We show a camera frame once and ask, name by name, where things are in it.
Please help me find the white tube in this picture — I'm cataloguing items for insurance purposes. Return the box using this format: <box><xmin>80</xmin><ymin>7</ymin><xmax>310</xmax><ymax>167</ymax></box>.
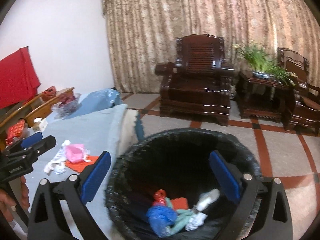
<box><xmin>49</xmin><ymin>140</ymin><xmax>71</xmax><ymax>164</ymax></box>

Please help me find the orange foam net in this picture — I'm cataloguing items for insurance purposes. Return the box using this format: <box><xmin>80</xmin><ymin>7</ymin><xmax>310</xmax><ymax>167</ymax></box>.
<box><xmin>66</xmin><ymin>155</ymin><xmax>99</xmax><ymax>173</ymax></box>

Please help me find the white paper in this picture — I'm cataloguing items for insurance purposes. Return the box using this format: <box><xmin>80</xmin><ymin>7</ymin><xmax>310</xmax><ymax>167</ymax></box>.
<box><xmin>43</xmin><ymin>161</ymin><xmax>66</xmax><ymax>175</ymax></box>

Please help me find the pink face mask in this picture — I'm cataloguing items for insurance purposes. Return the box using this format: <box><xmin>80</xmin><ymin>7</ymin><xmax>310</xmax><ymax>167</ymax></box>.
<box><xmin>65</xmin><ymin>144</ymin><xmax>90</xmax><ymax>163</ymax></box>

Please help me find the red plastic bag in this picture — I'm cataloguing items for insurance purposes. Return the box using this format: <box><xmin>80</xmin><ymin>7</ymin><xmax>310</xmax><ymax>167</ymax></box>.
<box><xmin>152</xmin><ymin>189</ymin><xmax>167</xmax><ymax>206</ymax></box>

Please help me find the blue plastic bag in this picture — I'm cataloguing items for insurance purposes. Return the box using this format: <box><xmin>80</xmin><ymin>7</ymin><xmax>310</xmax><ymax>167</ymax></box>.
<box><xmin>146</xmin><ymin>205</ymin><xmax>177</xmax><ymax>238</ymax></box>

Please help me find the white tissue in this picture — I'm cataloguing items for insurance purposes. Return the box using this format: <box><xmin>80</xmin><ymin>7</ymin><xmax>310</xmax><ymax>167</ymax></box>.
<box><xmin>185</xmin><ymin>212</ymin><xmax>207</xmax><ymax>231</ymax></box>

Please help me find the black lined trash bin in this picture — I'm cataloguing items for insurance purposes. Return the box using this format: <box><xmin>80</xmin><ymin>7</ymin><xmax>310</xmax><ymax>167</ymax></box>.
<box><xmin>106</xmin><ymin>128</ymin><xmax>262</xmax><ymax>239</ymax></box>

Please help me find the person's left hand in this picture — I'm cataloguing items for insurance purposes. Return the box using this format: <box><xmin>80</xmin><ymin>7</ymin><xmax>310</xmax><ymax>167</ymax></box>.
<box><xmin>0</xmin><ymin>176</ymin><xmax>30</xmax><ymax>222</ymax></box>

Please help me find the red snack package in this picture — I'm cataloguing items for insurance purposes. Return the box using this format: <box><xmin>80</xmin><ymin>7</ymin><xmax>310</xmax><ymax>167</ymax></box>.
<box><xmin>5</xmin><ymin>119</ymin><xmax>27</xmax><ymax>146</ymax></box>

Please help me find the white tissue box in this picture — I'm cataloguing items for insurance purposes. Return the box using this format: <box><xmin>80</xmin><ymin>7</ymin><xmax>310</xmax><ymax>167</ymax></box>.
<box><xmin>33</xmin><ymin>118</ymin><xmax>48</xmax><ymax>132</ymax></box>

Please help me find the grey table cloth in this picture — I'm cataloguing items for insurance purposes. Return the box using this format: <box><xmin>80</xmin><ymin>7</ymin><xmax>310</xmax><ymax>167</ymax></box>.
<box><xmin>23</xmin><ymin>103</ymin><xmax>141</xmax><ymax>240</ymax></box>

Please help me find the glass fruit bowl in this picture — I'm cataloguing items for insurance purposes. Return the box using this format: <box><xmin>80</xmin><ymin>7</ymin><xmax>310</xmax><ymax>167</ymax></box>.
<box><xmin>51</xmin><ymin>93</ymin><xmax>81</xmax><ymax>118</ymax></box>

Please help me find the red fruit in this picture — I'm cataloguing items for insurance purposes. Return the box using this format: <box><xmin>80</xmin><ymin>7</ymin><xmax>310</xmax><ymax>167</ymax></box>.
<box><xmin>59</xmin><ymin>93</ymin><xmax>75</xmax><ymax>105</ymax></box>

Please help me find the red pouch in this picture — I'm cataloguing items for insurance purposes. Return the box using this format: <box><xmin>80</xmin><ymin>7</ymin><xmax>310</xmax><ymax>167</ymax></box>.
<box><xmin>41</xmin><ymin>86</ymin><xmax>56</xmax><ymax>102</ymax></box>

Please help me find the blue plastic sheet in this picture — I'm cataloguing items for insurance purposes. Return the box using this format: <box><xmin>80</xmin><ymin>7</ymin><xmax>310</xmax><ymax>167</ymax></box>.
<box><xmin>66</xmin><ymin>89</ymin><xmax>123</xmax><ymax>119</ymax></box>

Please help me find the red cloth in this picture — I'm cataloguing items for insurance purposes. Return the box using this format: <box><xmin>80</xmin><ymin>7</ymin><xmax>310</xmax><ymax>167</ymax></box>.
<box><xmin>0</xmin><ymin>47</ymin><xmax>41</xmax><ymax>108</ymax></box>

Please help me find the dark wooden side table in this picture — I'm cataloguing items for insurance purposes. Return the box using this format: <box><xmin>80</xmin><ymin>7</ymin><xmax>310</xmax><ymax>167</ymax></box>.
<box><xmin>235</xmin><ymin>70</ymin><xmax>292</xmax><ymax>123</ymax></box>

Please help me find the dark wooden armchair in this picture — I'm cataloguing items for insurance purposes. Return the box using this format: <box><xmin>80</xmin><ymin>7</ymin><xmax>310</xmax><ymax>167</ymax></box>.
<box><xmin>155</xmin><ymin>34</ymin><xmax>235</xmax><ymax>126</ymax></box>
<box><xmin>277</xmin><ymin>48</ymin><xmax>319</xmax><ymax>134</ymax></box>

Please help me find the potted green plant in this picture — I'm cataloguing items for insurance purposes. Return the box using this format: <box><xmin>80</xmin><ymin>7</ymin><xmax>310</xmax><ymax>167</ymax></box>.
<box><xmin>233</xmin><ymin>42</ymin><xmax>295</xmax><ymax>86</ymax></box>

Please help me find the beige floral curtain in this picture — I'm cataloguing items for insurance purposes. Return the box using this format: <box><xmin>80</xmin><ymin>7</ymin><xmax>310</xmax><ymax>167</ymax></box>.
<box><xmin>103</xmin><ymin>0</ymin><xmax>319</xmax><ymax>93</ymax></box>

